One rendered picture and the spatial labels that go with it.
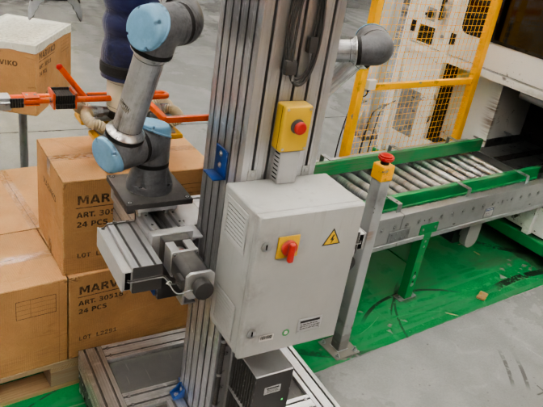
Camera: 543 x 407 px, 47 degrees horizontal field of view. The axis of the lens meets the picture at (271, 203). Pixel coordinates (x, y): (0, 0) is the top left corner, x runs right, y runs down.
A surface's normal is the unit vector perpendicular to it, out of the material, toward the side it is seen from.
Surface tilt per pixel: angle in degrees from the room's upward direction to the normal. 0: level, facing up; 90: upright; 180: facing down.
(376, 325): 0
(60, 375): 90
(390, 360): 0
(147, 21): 84
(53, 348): 90
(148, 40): 83
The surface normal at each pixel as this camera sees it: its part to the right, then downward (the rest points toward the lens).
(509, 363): 0.14, -0.88
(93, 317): 0.56, 0.45
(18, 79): -0.04, 0.45
